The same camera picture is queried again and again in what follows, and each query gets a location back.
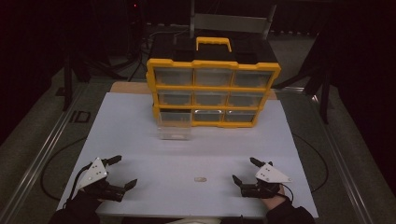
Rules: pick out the metal frame stand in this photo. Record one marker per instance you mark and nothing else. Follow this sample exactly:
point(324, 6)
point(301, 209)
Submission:
point(230, 22)

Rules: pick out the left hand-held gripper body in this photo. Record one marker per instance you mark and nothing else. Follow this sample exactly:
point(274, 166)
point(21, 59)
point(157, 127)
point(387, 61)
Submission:
point(95, 175)

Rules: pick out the white table sheet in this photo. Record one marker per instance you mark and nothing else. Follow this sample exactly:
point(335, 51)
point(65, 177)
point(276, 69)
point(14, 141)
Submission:
point(186, 155)

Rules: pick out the aluminium rail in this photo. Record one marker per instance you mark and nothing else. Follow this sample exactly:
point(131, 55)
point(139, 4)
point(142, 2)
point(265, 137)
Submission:
point(342, 168)
point(40, 155)

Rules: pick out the clear plastic drawer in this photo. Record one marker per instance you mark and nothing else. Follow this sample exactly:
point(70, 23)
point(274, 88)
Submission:
point(174, 129)

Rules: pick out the yellow black drawer organizer cabinet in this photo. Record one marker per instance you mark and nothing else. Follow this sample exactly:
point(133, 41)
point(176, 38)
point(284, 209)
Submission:
point(211, 88)

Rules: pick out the black tripod stand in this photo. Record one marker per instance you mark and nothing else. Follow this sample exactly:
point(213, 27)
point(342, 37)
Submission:
point(317, 77)
point(70, 77)

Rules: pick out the person's right hand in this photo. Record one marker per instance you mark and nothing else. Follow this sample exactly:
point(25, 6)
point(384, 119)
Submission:
point(274, 202)

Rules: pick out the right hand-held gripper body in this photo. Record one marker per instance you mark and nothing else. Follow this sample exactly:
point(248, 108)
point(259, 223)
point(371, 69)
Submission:
point(269, 179)

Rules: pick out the black square floor plate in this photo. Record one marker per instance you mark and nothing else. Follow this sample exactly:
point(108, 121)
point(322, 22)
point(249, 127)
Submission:
point(80, 116)

